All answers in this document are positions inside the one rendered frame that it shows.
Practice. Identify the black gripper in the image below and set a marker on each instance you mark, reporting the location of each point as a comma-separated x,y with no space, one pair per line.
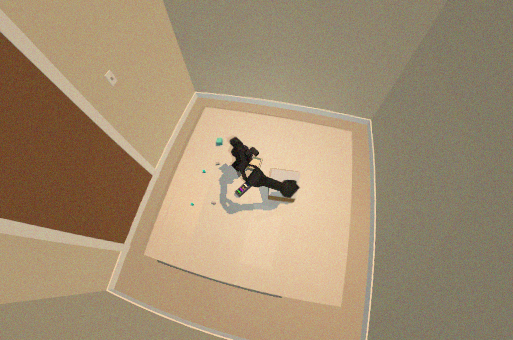
249,158

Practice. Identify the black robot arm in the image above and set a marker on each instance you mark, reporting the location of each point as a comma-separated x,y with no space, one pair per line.
257,178

